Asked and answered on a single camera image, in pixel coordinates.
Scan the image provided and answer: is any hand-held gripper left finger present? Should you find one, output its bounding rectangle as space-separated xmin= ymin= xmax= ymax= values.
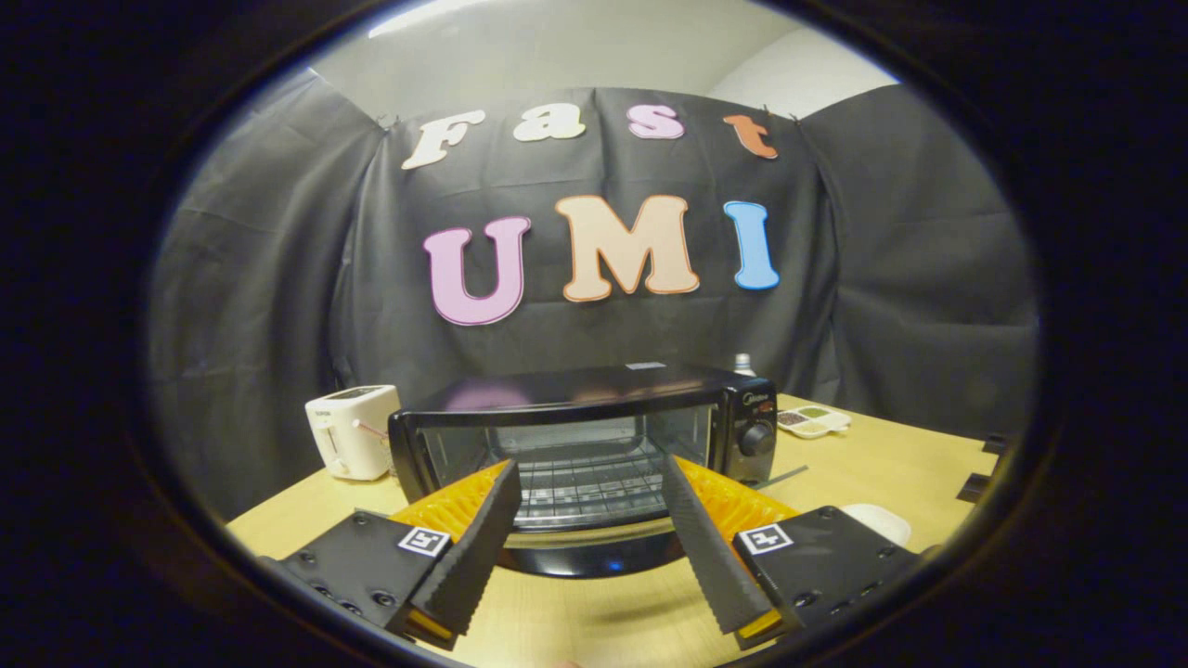
xmin=260 ymin=459 xmax=523 ymax=650

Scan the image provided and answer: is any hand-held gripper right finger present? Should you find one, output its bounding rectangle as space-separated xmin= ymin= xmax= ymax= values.
xmin=661 ymin=455 xmax=938 ymax=650

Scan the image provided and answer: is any black toaster oven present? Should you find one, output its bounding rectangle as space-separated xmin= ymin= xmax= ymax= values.
xmin=388 ymin=364 xmax=779 ymax=578

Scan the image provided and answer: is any white pop-up toaster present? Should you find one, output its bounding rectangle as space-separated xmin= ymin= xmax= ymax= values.
xmin=304 ymin=385 xmax=402 ymax=482

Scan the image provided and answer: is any white sectioned condiment dish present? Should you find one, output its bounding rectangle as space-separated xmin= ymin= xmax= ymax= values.
xmin=776 ymin=405 xmax=852 ymax=440

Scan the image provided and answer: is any white square plate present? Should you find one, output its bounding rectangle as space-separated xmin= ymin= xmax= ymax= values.
xmin=840 ymin=504 xmax=912 ymax=548

